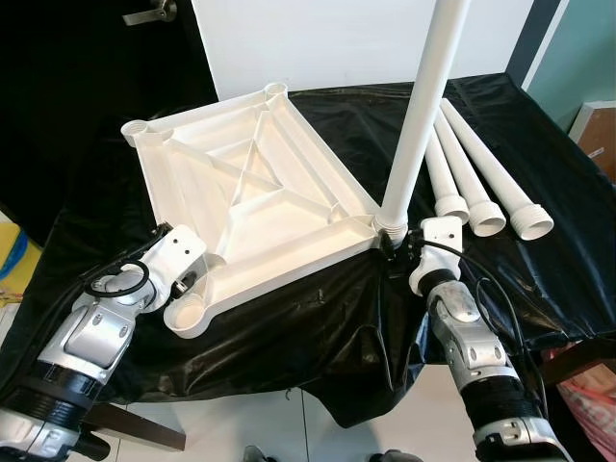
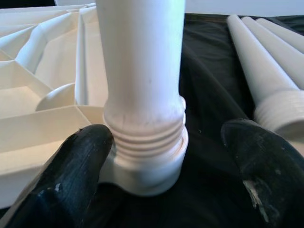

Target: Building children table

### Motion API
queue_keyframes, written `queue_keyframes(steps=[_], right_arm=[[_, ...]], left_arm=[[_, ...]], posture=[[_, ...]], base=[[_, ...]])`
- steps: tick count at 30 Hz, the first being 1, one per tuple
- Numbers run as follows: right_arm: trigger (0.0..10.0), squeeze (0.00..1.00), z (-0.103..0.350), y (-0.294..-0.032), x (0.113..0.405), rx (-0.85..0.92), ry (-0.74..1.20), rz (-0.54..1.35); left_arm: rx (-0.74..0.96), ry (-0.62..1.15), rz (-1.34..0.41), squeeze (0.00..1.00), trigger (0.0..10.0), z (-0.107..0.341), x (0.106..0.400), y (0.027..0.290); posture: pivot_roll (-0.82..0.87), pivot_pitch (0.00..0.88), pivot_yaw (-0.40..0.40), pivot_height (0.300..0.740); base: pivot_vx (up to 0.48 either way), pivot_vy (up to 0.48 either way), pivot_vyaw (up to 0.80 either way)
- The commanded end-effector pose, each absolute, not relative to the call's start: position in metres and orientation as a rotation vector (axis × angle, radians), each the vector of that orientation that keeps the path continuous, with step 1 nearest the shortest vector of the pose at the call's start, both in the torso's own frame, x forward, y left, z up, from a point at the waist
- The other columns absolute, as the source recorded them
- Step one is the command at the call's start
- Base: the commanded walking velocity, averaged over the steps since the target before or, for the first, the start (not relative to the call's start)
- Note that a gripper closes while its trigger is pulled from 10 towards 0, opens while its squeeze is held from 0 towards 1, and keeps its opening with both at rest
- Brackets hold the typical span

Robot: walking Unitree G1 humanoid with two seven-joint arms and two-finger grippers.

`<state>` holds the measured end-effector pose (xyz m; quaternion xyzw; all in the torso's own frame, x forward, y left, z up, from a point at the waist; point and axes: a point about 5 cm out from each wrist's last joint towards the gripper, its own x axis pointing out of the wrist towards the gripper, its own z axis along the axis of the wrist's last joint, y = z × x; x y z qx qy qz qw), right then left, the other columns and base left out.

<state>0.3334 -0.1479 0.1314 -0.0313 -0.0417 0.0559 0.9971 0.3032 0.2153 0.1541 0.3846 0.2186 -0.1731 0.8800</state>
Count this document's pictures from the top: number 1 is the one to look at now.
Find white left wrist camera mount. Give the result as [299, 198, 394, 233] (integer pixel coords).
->
[144, 223, 208, 299]

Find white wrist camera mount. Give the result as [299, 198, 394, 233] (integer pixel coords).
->
[409, 217, 468, 295]
[144, 223, 208, 299]

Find white panel with cardboard face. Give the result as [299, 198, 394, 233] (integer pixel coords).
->
[568, 101, 616, 184]

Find black door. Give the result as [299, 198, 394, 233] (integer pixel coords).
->
[0, 0, 218, 242]

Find silver door handle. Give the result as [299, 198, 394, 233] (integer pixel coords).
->
[122, 0, 179, 26]

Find white plastic table leg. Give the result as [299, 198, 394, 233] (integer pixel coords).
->
[423, 120, 470, 220]
[443, 97, 556, 242]
[435, 106, 507, 238]
[373, 0, 473, 240]

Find black plastic table cover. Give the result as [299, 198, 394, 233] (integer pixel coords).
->
[0, 72, 616, 429]

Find yellow and blue package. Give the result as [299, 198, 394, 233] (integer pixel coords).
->
[0, 217, 41, 307]

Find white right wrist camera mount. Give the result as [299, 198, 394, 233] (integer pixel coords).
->
[409, 217, 468, 295]

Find white plastic children table top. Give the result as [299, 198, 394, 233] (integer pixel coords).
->
[120, 81, 388, 341]

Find pink plastic bag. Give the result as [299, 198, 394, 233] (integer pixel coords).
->
[544, 342, 616, 462]

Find brown wooden table leg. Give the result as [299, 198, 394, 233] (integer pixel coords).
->
[525, 335, 616, 386]
[91, 402, 187, 453]

